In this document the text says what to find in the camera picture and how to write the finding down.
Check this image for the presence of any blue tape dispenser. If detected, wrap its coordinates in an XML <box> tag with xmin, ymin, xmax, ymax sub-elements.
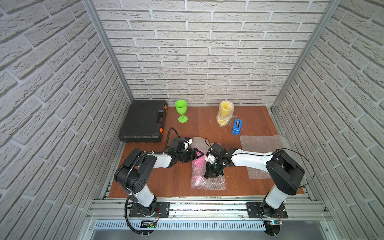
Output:
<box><xmin>232</xmin><ymin>119</ymin><xmax>243</xmax><ymax>136</ymax></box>

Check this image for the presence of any black plastic tool case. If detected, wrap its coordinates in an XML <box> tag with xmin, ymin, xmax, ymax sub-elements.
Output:
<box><xmin>119</xmin><ymin>100</ymin><xmax>168</xmax><ymax>143</ymax></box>

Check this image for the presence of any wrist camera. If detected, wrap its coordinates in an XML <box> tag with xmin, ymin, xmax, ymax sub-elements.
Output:
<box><xmin>170</xmin><ymin>137</ymin><xmax>193</xmax><ymax>152</ymax></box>
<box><xmin>205</xmin><ymin>143</ymin><xmax>227</xmax><ymax>164</ymax></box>

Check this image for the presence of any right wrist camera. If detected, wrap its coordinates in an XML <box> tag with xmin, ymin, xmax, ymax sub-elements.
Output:
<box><xmin>205</xmin><ymin>143</ymin><xmax>227</xmax><ymax>164</ymax></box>

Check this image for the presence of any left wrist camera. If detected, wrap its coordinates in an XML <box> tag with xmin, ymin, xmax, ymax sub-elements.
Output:
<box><xmin>170</xmin><ymin>137</ymin><xmax>193</xmax><ymax>152</ymax></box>

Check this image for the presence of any pink plastic wine glass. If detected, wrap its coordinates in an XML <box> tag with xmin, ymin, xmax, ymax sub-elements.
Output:
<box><xmin>191</xmin><ymin>157</ymin><xmax>206</xmax><ymax>189</ymax></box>

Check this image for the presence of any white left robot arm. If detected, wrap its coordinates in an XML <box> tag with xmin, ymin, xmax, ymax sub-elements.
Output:
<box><xmin>114</xmin><ymin>148</ymin><xmax>204</xmax><ymax>208</ymax></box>

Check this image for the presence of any aluminium corner post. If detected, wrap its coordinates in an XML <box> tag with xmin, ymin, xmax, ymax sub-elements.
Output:
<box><xmin>270</xmin><ymin>0</ymin><xmax>341</xmax><ymax>113</ymax></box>
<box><xmin>83</xmin><ymin>0</ymin><xmax>135</xmax><ymax>104</ymax></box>

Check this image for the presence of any right aluminium corner post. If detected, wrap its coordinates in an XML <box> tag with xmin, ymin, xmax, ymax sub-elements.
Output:
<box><xmin>270</xmin><ymin>0</ymin><xmax>341</xmax><ymax>113</ymax></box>

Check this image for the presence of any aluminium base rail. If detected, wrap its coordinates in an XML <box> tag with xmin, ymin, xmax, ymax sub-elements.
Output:
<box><xmin>78</xmin><ymin>194</ymin><xmax>341</xmax><ymax>240</ymax></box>

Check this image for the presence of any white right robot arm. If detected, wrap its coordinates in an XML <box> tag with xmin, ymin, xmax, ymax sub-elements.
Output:
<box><xmin>204</xmin><ymin>144</ymin><xmax>305</xmax><ymax>211</ymax></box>

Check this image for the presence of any green plastic wine glass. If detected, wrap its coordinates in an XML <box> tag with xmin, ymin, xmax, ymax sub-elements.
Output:
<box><xmin>175</xmin><ymin>100</ymin><xmax>188</xmax><ymax>123</ymax></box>

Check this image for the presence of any left aluminium corner post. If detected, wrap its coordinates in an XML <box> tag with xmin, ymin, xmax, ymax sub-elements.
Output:
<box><xmin>83</xmin><ymin>0</ymin><xmax>135</xmax><ymax>104</ymax></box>

